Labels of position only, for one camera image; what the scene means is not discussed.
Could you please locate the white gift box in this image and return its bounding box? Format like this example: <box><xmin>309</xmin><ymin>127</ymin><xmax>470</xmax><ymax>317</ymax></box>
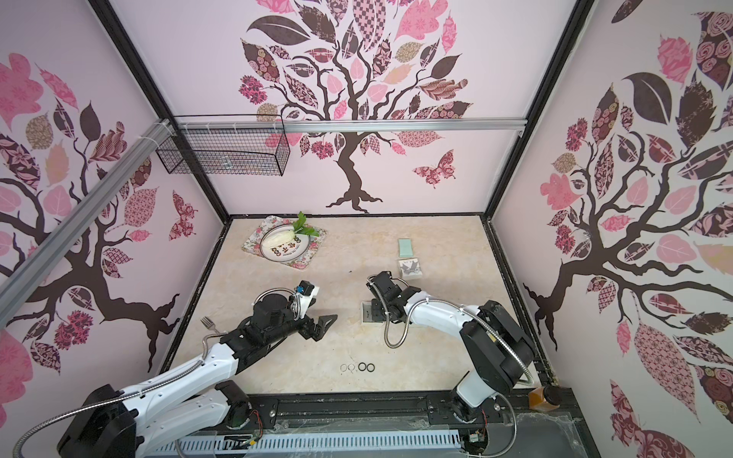
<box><xmin>398</xmin><ymin>258</ymin><xmax>423</xmax><ymax>281</ymax></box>

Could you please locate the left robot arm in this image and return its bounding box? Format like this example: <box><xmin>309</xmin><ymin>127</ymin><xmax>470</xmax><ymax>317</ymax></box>
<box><xmin>57</xmin><ymin>282</ymin><xmax>338</xmax><ymax>457</ymax></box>

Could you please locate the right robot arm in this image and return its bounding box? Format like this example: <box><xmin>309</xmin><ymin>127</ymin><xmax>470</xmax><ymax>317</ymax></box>
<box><xmin>366</xmin><ymin>271</ymin><xmax>536</xmax><ymax>410</ymax></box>

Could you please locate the floral round plate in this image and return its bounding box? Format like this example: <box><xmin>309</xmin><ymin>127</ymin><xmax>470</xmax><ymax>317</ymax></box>
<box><xmin>260</xmin><ymin>224</ymin><xmax>311</xmax><ymax>263</ymax></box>

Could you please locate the silver fork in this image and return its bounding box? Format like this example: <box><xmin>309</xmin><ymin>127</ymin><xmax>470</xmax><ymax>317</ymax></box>
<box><xmin>200</xmin><ymin>316</ymin><xmax>220</xmax><ymax>334</ymax></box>

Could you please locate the green leaf sprig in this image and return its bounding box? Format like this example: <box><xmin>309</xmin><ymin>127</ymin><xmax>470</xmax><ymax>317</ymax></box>
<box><xmin>293</xmin><ymin>212</ymin><xmax>320</xmax><ymax>237</ymax></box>

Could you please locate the floral square tray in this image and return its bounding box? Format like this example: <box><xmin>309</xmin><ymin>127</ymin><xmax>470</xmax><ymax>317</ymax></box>
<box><xmin>242</xmin><ymin>215</ymin><xmax>328</xmax><ymax>270</ymax></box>

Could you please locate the right amber spice jar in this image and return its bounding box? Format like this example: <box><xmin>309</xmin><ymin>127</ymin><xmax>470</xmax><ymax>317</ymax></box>
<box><xmin>528</xmin><ymin>385</ymin><xmax>563</xmax><ymax>412</ymax></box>

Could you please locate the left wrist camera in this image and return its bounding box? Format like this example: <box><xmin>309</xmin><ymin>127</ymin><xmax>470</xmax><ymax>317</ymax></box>
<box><xmin>296</xmin><ymin>281</ymin><xmax>317</xmax><ymax>297</ymax></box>

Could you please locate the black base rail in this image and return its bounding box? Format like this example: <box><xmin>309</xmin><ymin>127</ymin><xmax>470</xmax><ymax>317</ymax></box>
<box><xmin>228</xmin><ymin>388</ymin><xmax>574</xmax><ymax>431</ymax></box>

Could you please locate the white cable duct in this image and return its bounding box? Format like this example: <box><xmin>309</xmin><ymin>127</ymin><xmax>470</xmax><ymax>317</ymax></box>
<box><xmin>149</xmin><ymin>431</ymin><xmax>462</xmax><ymax>457</ymax></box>

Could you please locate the black wire basket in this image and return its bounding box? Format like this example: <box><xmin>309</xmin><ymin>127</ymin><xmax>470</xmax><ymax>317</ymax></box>
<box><xmin>156</xmin><ymin>114</ymin><xmax>291</xmax><ymax>177</ymax></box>

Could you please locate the aluminium rail left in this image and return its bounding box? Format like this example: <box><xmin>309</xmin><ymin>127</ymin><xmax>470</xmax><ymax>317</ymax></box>
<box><xmin>1</xmin><ymin>119</ymin><xmax>173</xmax><ymax>327</ymax></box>

